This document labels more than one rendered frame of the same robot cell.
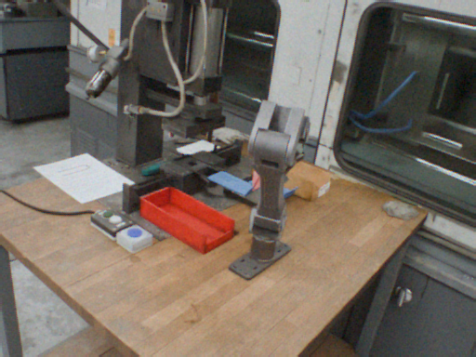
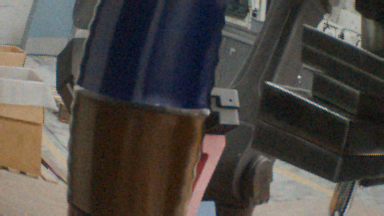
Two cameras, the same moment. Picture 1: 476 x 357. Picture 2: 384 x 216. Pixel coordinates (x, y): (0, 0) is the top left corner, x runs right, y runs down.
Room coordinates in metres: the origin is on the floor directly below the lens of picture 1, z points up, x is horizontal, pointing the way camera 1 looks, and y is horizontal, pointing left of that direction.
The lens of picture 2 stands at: (1.87, 0.25, 1.19)
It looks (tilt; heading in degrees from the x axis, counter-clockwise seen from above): 8 degrees down; 204
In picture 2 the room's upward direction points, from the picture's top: 11 degrees clockwise
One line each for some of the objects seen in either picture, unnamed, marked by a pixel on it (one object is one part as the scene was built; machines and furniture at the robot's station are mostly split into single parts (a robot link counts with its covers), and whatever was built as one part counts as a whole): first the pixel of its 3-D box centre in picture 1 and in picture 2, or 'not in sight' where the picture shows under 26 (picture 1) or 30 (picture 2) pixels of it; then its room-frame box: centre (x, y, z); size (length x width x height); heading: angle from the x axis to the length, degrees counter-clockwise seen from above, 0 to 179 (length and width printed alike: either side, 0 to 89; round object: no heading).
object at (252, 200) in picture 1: (258, 191); not in sight; (1.36, -0.07, 0.91); 0.17 x 0.16 x 0.02; 145
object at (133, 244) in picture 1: (134, 243); not in sight; (0.99, 0.25, 0.90); 0.07 x 0.07 x 0.06; 55
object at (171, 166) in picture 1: (193, 163); not in sight; (1.36, 0.15, 0.98); 0.20 x 0.10 x 0.01; 145
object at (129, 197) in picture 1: (134, 195); not in sight; (1.16, 0.29, 0.95); 0.06 x 0.03 x 0.09; 145
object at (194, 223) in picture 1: (186, 218); not in sight; (1.10, 0.13, 0.93); 0.25 x 0.12 x 0.06; 55
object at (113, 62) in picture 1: (110, 67); not in sight; (1.42, 0.45, 1.25); 0.19 x 0.07 x 0.19; 145
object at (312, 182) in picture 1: (290, 175); not in sight; (1.48, -0.18, 0.93); 0.25 x 0.13 x 0.08; 55
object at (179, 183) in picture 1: (192, 175); not in sight; (1.36, 0.15, 0.94); 0.20 x 0.10 x 0.07; 145
